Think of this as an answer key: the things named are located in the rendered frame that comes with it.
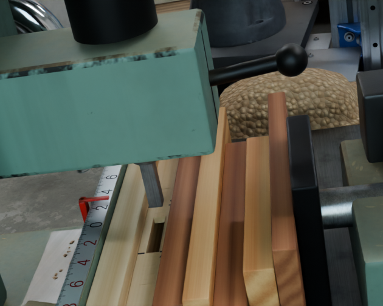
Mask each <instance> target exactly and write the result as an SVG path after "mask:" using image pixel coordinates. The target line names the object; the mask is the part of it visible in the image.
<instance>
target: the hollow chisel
mask: <svg viewBox="0 0 383 306"><path fill-rule="evenodd" d="M140 171H141V174H142V179H143V184H144V187H145V192H146V195H147V199H148V204H149V207H150V208H156V207H162V206H163V202H164V197H163V193H162V188H161V185H160V180H159V175H158V172H157V167H156V162H154V163H152V164H150V165H145V166H140Z"/></svg>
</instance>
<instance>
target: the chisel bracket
mask: <svg viewBox="0 0 383 306"><path fill-rule="evenodd" d="M157 18H158V23H157V24H156V25H155V26H154V27H153V28H152V29H151V30H149V31H147V32H146V33H144V34H142V35H139V36H137V37H134V38H131V39H127V40H124V41H119V42H114V43H110V44H98V45H89V44H82V43H79V42H76V40H74V36H73V33H72V29H71V27H67V28H62V29H54V30H46V31H42V32H33V33H26V34H21V35H13V36H5V37H0V179H6V178H12V177H22V176H28V175H38V174H48V173H54V172H64V171H74V170H80V169H90V168H100V167H106V166H116V165H126V164H132V163H134V164H135V165H139V166H145V165H150V164H152V163H154V162H156V161H158V160H168V159H174V158H184V157H194V156H199V155H209V154H212V153H214V151H215V146H216V135H217V128H218V117H219V105H220V102H219V95H218V88H217V86H212V87H210V83H209V71H210V70H213V69H214V66H213V60H212V53H211V49H210V43H209V36H208V31H207V25H206V21H205V14H204V12H203V11H202V10H201V9H198V8H196V9H191V10H183V11H178V12H170V13H163V14H158V15H157Z"/></svg>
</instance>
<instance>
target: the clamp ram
mask: <svg viewBox="0 0 383 306"><path fill-rule="evenodd" d="M286 130H287V139H288V156H289V173H290V182H291V194H292V203H293V209H294V217H295V226H296V231H297V240H298V248H299V254H300V263H301V268H302V276H303V285H304V291H305V299H306V306H332V302H331V292H330V281H329V275H328V265H327V259H326V248H325V238H324V232H323V229H325V230H328V229H335V228H346V227H353V218H352V212H351V207H352V203H353V201H355V200H356V199H361V198H367V197H378V196H383V183H372V184H366V185H355V186H344V187H338V188H327V189H319V185H318V179H317V171H316V162H315V156H314V148H313V143H312V134H311V125H310V120H309V116H308V115H306V114H305V115H296V116H290V117H287V118H286Z"/></svg>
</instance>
